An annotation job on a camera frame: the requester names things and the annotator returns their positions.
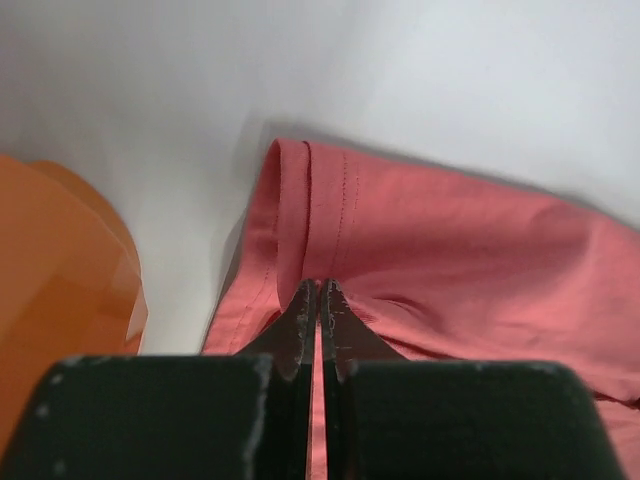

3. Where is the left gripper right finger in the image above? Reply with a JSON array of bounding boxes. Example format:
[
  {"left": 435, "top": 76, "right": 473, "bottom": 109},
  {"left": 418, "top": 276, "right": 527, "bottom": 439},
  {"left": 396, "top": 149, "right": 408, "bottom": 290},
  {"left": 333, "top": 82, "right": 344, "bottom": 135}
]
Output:
[{"left": 319, "top": 280, "right": 624, "bottom": 479}]

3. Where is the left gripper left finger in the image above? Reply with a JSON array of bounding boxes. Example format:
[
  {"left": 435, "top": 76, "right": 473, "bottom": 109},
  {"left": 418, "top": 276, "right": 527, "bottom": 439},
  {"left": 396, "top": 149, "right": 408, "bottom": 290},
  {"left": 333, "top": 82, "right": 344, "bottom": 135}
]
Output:
[{"left": 1, "top": 280, "right": 317, "bottom": 479}]

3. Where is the red t shirt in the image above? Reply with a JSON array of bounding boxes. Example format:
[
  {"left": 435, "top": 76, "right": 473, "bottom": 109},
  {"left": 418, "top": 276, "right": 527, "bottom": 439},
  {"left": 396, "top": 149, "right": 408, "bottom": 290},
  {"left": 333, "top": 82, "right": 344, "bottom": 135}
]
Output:
[{"left": 204, "top": 139, "right": 639, "bottom": 479}]

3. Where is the orange plastic laundry basket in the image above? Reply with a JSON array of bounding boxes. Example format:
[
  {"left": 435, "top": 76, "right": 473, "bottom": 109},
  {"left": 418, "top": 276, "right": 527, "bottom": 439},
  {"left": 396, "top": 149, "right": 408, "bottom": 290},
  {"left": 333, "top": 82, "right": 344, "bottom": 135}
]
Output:
[{"left": 1, "top": 156, "right": 148, "bottom": 440}]

